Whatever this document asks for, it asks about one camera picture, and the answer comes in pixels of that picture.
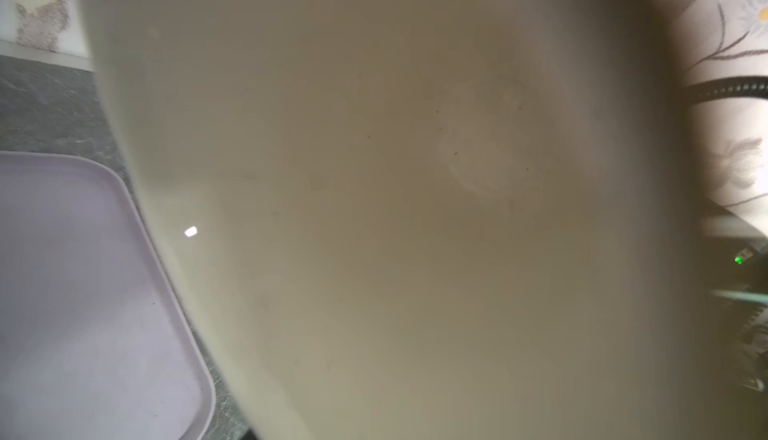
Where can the dark green ceramic mug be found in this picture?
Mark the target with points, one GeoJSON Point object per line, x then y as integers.
{"type": "Point", "coordinates": [425, 219]}

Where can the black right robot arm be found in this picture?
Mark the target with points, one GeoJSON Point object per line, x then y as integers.
{"type": "Point", "coordinates": [744, 288]}

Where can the lavender plastic tray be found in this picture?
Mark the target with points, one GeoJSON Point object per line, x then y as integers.
{"type": "Point", "coordinates": [94, 344]}

